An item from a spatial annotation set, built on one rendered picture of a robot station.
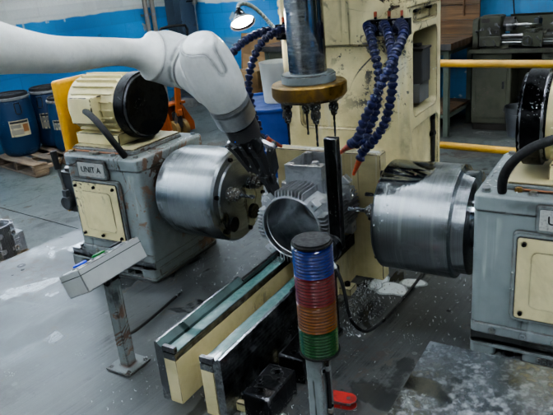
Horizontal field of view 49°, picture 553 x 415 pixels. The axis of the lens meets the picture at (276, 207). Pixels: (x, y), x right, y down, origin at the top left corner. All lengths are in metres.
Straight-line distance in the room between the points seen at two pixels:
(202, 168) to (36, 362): 0.60
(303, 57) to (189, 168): 0.42
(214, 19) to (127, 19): 1.14
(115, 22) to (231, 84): 7.04
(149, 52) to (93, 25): 6.72
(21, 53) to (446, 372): 0.86
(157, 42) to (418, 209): 0.64
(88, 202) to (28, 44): 0.83
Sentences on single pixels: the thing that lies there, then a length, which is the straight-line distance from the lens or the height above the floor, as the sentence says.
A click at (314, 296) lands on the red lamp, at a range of 0.88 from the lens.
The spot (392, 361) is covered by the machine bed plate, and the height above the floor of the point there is 0.80.
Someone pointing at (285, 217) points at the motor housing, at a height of 0.99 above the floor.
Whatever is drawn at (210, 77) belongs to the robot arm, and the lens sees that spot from 1.19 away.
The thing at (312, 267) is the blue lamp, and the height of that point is 1.19.
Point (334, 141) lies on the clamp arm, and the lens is 1.26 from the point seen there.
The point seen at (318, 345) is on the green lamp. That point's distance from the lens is 0.92.
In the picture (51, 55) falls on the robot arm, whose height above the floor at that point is 1.49.
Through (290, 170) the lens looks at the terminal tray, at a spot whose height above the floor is 1.13.
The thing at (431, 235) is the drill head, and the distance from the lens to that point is 1.27.
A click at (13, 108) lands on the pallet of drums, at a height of 0.61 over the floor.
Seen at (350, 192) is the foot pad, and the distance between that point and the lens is 1.49.
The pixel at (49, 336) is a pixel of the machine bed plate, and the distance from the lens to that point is 1.62.
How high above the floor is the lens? 1.57
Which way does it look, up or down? 21 degrees down
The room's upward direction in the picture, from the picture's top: 6 degrees counter-clockwise
